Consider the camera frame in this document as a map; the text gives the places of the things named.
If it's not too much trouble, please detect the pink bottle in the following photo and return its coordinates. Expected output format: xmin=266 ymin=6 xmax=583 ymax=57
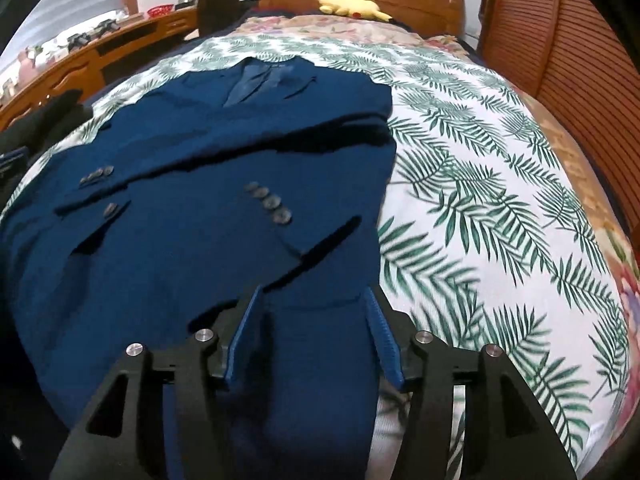
xmin=17 ymin=47 xmax=39 ymax=79

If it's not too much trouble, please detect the yellow plush toy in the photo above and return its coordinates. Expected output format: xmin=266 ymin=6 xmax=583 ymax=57
xmin=318 ymin=0 xmax=394 ymax=24

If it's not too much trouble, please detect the black clothes pile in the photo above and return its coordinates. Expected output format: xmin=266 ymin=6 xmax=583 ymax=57
xmin=0 ymin=89 xmax=94 ymax=157

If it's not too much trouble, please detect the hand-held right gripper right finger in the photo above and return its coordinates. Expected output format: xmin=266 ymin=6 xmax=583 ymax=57
xmin=365 ymin=285 xmax=584 ymax=480

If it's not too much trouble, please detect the wooden louvered wardrobe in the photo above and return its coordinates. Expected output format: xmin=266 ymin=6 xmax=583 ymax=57
xmin=477 ymin=0 xmax=640 ymax=197

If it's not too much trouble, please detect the navy blue suit jacket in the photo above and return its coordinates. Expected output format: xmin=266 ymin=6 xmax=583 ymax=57
xmin=0 ymin=57 xmax=399 ymax=480

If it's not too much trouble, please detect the wooden bed headboard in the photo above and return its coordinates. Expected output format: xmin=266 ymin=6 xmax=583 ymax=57
xmin=260 ymin=0 xmax=467 ymax=37

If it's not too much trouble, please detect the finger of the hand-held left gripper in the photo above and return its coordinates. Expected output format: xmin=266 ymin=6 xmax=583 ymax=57
xmin=0 ymin=147 xmax=29 ymax=175

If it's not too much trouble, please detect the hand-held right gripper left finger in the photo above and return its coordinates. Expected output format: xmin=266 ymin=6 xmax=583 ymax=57
xmin=50 ymin=285 xmax=263 ymax=480

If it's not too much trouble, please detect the wooden desk with cabinets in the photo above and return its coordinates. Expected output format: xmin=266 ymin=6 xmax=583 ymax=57
xmin=0 ymin=7 xmax=201 ymax=132

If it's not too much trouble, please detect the dark chair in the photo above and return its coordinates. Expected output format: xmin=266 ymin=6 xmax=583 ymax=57
xmin=197 ymin=0 xmax=246 ymax=37

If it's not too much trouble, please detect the bed with leaf-print cover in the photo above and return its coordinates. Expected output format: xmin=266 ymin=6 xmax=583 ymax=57
xmin=0 ymin=32 xmax=634 ymax=480

